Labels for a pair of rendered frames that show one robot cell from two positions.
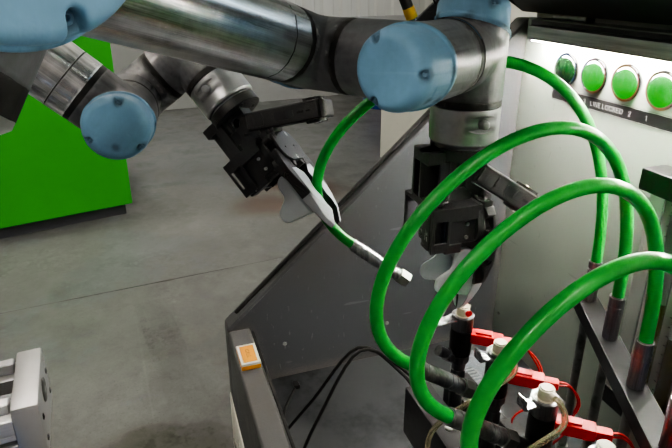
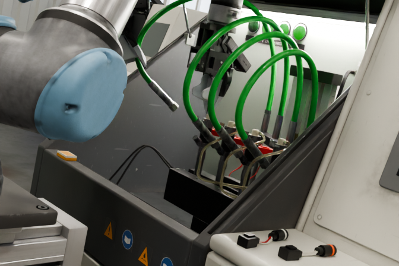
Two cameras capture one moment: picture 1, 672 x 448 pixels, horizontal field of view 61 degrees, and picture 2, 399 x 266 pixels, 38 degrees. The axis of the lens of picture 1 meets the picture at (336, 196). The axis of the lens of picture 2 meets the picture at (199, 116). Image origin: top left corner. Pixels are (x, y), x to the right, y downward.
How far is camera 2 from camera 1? 0.80 m
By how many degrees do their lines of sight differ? 26
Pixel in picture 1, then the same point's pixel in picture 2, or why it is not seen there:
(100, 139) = not seen: outside the picture
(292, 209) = (124, 53)
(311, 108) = (142, 2)
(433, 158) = (211, 26)
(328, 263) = not seen: hidden behind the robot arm
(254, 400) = (80, 168)
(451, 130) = (221, 14)
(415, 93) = not seen: outside the picture
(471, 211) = (224, 55)
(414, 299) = (154, 156)
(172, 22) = not seen: outside the picture
